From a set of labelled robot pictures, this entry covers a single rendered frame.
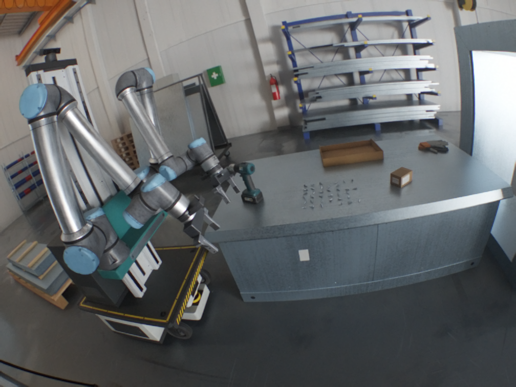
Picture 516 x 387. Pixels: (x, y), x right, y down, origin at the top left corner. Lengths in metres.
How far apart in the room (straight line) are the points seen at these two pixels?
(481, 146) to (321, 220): 1.67
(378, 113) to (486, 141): 2.91
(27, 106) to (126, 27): 6.86
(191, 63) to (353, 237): 5.76
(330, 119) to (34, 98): 4.43
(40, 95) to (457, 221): 1.91
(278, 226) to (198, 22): 5.77
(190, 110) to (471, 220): 3.76
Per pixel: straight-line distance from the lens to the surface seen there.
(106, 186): 1.51
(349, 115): 4.73
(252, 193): 1.30
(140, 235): 1.34
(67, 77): 1.53
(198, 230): 0.86
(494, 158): 2.47
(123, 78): 1.37
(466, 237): 1.62
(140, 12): 7.25
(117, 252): 1.19
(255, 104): 5.86
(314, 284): 1.48
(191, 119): 3.93
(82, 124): 1.00
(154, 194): 0.83
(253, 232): 1.14
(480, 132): 2.26
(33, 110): 0.91
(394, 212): 1.15
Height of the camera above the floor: 1.29
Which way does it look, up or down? 27 degrees down
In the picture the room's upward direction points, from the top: 15 degrees counter-clockwise
